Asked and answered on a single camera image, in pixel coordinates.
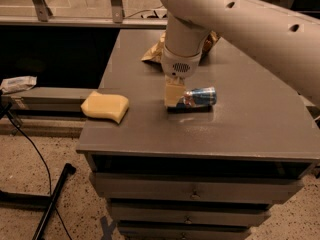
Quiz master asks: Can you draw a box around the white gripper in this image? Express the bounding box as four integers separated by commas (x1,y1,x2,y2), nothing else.
161,45,201,107

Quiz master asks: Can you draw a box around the grey drawer cabinet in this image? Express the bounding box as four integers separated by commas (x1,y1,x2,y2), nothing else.
78,30,320,240

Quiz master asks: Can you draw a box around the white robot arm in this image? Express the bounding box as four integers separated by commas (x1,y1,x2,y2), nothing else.
161,0,320,107

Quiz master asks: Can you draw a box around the brown chip bag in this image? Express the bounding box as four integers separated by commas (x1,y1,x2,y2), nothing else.
141,31,220,63

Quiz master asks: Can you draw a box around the black stand leg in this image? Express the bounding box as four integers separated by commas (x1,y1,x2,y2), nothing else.
0,163,76,240

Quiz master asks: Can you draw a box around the black floor cable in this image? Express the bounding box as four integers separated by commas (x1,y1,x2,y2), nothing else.
0,100,73,240

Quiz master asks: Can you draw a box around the grey low bench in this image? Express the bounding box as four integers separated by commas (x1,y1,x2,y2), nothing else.
1,87,93,112

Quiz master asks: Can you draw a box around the grey metal railing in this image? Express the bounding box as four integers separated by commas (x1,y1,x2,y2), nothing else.
0,0,167,29

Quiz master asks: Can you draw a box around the white tissue packet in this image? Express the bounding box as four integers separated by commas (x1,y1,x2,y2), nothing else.
0,76,37,94

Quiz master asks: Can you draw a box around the blue silver redbull can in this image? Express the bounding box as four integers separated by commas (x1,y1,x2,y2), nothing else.
176,87,217,108

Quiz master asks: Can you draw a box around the yellow sponge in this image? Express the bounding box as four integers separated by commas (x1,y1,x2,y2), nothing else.
81,91,129,123

